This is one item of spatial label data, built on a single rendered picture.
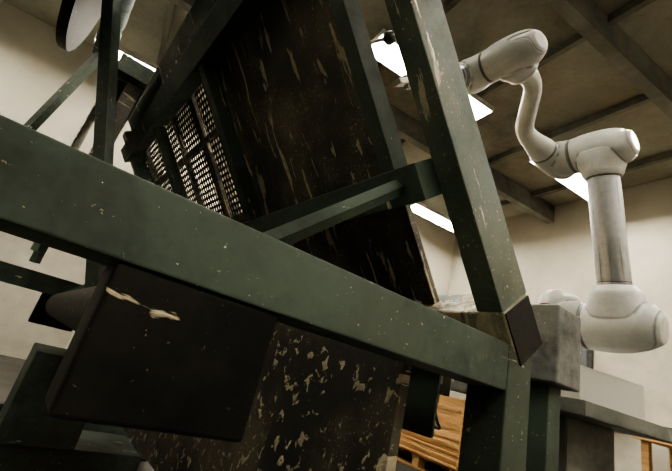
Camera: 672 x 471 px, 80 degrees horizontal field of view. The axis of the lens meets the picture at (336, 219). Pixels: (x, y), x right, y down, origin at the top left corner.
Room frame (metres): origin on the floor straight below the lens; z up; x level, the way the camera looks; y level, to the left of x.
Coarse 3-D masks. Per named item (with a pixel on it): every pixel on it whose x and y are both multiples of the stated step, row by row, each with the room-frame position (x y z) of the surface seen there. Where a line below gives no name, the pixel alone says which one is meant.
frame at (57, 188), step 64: (0, 128) 0.34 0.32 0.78; (0, 192) 0.36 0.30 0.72; (64, 192) 0.38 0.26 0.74; (128, 192) 0.41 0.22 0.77; (128, 256) 0.42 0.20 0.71; (192, 256) 0.45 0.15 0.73; (256, 256) 0.49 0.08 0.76; (64, 320) 1.22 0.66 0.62; (128, 320) 0.44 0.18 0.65; (192, 320) 0.47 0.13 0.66; (256, 320) 0.51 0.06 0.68; (320, 320) 0.56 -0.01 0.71; (384, 320) 0.62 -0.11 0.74; (448, 320) 0.70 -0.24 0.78; (64, 384) 0.42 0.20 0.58; (128, 384) 0.45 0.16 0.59; (192, 384) 0.49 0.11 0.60; (256, 384) 0.53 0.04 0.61; (320, 384) 1.01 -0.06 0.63; (384, 384) 0.84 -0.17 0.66; (512, 384) 0.82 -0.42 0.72; (0, 448) 1.32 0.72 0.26; (64, 448) 1.38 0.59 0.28; (128, 448) 1.57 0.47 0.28; (192, 448) 1.50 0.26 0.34; (256, 448) 1.18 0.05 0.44; (320, 448) 0.97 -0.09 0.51; (384, 448) 0.81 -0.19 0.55; (512, 448) 0.83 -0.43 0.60
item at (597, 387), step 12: (588, 372) 1.21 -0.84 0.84; (600, 372) 1.23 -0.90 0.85; (588, 384) 1.21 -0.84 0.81; (600, 384) 1.23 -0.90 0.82; (612, 384) 1.26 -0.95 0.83; (624, 384) 1.29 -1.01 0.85; (636, 384) 1.32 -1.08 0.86; (564, 396) 1.23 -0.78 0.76; (576, 396) 1.20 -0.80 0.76; (588, 396) 1.21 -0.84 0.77; (600, 396) 1.23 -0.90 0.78; (612, 396) 1.26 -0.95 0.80; (624, 396) 1.29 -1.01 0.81; (636, 396) 1.32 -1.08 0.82; (612, 408) 1.26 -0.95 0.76; (624, 408) 1.29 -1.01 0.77; (636, 408) 1.32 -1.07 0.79
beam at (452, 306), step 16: (432, 304) 0.98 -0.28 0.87; (448, 304) 0.94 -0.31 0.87; (464, 304) 0.90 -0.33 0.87; (512, 304) 0.81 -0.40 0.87; (528, 304) 0.83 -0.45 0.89; (464, 320) 0.88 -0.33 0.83; (480, 320) 0.84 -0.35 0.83; (496, 320) 0.81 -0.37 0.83; (512, 320) 0.80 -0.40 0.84; (528, 320) 0.83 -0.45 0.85; (496, 336) 0.83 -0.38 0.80; (512, 336) 0.80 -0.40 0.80; (528, 336) 0.84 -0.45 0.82; (528, 352) 0.84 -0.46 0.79
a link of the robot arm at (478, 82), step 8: (472, 56) 0.95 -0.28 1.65; (464, 64) 0.95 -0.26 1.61; (472, 64) 0.94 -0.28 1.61; (480, 64) 0.92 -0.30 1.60; (472, 72) 0.95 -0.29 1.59; (480, 72) 0.94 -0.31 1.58; (472, 80) 0.97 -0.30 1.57; (480, 80) 0.96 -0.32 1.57; (488, 80) 0.95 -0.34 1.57; (472, 88) 0.99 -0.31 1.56; (480, 88) 0.99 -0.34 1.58
